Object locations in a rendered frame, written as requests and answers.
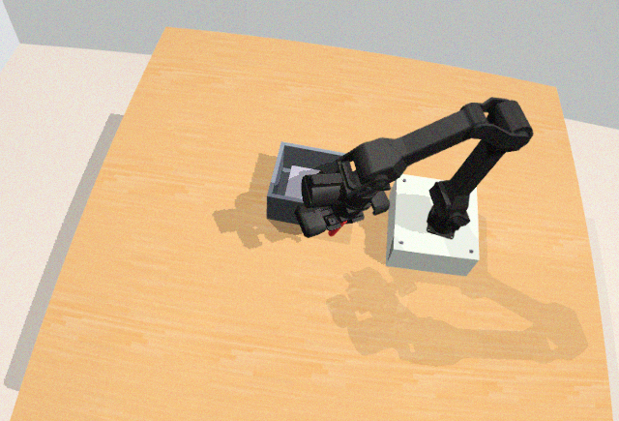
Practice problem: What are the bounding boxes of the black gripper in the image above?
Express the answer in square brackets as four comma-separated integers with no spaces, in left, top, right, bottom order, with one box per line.
[294,191,390,238]

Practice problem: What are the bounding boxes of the red peg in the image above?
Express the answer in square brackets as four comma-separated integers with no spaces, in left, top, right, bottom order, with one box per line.
[328,222,347,236]

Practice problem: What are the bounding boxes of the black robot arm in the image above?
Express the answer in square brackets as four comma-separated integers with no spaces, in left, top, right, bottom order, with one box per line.
[301,97,534,240]

